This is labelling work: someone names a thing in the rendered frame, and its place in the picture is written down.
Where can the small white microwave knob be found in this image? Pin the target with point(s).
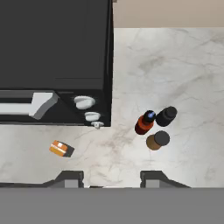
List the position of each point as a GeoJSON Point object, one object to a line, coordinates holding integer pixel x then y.
{"type": "Point", "coordinates": [92, 116]}

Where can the orange box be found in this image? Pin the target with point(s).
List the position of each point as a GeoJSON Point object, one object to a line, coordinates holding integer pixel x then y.
{"type": "Point", "coordinates": [59, 148]}

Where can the brown shaker with black lid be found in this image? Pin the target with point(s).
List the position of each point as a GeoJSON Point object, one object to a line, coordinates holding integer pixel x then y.
{"type": "Point", "coordinates": [157, 140]}

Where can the tiny white microwave knob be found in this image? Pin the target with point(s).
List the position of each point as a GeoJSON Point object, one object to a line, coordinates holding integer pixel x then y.
{"type": "Point", "coordinates": [97, 125]}

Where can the red sauce bottle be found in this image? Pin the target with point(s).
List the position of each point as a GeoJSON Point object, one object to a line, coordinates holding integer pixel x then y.
{"type": "Point", "coordinates": [144, 123]}

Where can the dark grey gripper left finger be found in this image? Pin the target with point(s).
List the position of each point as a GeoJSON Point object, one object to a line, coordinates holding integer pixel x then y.
{"type": "Point", "coordinates": [71, 178]}

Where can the black microwave oven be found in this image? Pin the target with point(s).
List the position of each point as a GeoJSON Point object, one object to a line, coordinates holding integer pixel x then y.
{"type": "Point", "coordinates": [52, 43]}

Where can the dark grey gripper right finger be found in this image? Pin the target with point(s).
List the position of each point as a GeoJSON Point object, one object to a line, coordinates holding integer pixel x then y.
{"type": "Point", "coordinates": [151, 178]}

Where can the large white microwave knob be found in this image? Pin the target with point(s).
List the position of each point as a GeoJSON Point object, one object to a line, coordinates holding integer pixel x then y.
{"type": "Point", "coordinates": [84, 102]}

